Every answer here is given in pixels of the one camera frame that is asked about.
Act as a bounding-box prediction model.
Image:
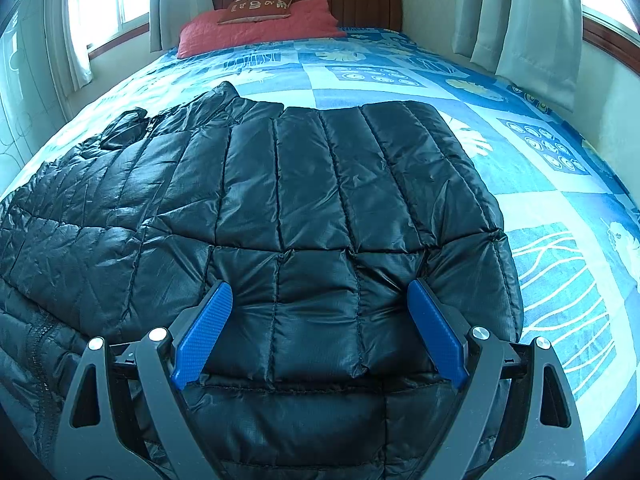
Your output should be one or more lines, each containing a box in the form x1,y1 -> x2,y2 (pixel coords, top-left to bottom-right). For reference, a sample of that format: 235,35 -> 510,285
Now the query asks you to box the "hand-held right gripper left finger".
52,280 -> 236,480

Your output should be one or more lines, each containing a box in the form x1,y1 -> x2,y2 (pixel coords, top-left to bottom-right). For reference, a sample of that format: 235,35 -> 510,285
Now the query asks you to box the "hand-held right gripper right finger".
407,279 -> 591,480

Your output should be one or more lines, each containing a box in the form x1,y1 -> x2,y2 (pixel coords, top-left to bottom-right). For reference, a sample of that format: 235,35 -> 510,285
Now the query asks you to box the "black puffer jacket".
0,81 -> 525,480

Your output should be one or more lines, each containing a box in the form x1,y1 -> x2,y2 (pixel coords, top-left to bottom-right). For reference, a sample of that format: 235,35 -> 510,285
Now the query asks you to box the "blue patterned bed sheet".
0,27 -> 640,476

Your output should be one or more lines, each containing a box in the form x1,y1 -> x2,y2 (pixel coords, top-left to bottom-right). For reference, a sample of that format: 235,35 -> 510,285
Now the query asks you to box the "frosted glass door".
0,0 -> 68,196

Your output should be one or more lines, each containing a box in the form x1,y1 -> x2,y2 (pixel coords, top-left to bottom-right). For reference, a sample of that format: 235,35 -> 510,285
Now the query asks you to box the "red pillow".
176,0 -> 348,60

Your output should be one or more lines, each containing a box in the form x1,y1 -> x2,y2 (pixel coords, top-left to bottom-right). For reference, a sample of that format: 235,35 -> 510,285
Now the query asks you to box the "white curtain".
148,0 -> 213,53
42,0 -> 96,93
450,0 -> 583,113

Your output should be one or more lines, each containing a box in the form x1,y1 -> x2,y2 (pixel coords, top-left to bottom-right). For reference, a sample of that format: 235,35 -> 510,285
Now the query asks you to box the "brown printed cushion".
217,0 -> 293,26

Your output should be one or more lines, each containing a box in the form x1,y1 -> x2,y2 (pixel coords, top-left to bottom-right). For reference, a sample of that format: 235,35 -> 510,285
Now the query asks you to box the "wooden headboard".
211,0 -> 404,31

